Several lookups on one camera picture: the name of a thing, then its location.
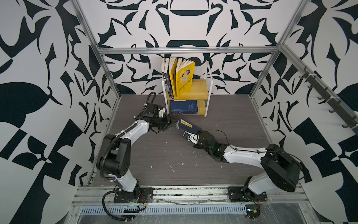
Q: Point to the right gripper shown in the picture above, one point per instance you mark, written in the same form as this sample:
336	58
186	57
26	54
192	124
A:
197	146

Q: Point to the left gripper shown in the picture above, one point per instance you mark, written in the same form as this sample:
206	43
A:
168	121

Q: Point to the purple book with old man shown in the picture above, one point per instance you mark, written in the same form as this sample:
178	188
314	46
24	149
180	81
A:
168	84

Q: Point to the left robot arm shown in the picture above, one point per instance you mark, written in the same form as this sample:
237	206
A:
114	157

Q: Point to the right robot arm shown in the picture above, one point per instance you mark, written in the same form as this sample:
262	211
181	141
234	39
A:
280	169

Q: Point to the wooden white bookshelf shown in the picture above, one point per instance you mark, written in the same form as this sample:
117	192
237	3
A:
200	91

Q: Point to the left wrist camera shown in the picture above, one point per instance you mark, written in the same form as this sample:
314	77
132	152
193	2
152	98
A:
161	112

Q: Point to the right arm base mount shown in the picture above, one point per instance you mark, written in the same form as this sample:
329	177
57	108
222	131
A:
240	193

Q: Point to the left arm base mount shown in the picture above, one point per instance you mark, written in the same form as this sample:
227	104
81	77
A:
139	195

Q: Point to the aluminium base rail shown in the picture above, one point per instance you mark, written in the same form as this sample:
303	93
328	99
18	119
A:
188	195

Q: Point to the wall hook rail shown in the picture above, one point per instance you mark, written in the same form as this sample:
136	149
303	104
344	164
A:
327	95

